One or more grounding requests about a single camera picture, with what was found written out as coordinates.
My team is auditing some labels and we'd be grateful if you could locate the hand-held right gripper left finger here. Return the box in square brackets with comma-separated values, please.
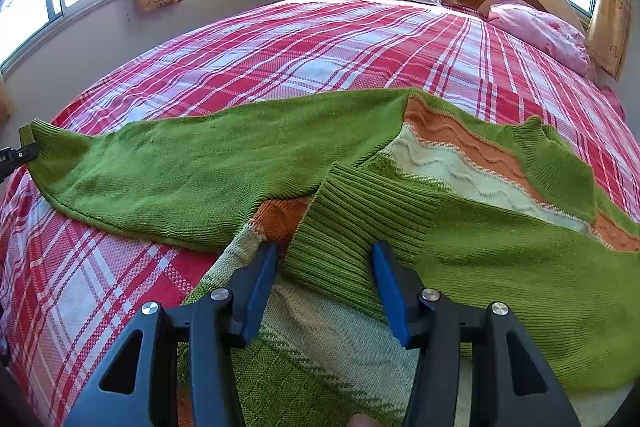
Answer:
[65, 242, 279, 427]

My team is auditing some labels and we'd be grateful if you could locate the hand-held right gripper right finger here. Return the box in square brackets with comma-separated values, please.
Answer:
[371, 241, 583, 427]

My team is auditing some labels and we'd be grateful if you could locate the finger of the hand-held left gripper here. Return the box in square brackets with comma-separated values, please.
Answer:
[0, 126, 42, 182]

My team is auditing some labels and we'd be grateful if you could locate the green knitted sweater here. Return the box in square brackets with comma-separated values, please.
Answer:
[27, 88, 640, 427]

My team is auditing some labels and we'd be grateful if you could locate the red plaid blanket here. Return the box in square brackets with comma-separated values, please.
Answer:
[0, 0, 626, 427]

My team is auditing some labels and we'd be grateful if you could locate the pink cloth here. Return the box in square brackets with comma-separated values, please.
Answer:
[599, 86, 626, 118]

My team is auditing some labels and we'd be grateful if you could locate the pink pillow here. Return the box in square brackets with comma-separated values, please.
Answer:
[487, 2, 591, 76]

